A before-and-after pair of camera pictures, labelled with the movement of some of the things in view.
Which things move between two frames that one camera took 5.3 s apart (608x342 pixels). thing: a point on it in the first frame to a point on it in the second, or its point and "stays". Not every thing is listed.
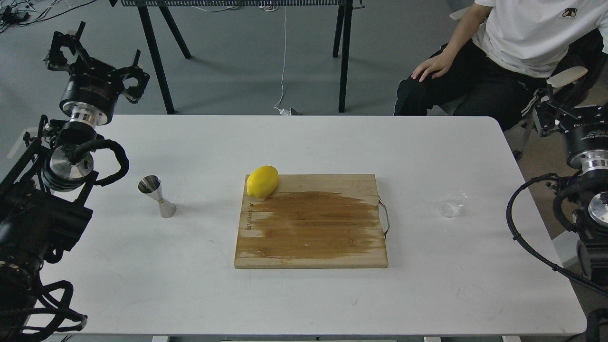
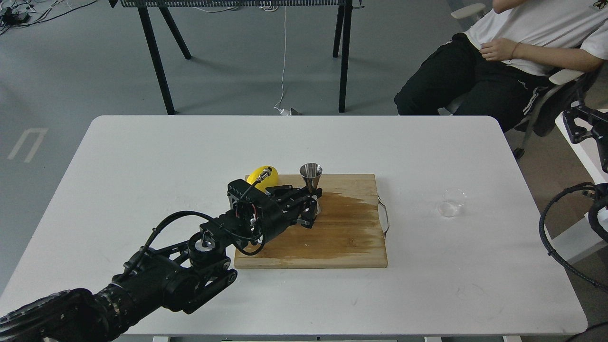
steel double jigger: x=152 y=185 to x=312 y=172
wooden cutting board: x=322 y=221 stays
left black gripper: x=91 y=94 to x=265 y=214
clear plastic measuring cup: x=451 y=202 stays
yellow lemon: x=261 y=182 stays
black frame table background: x=343 y=6 stays
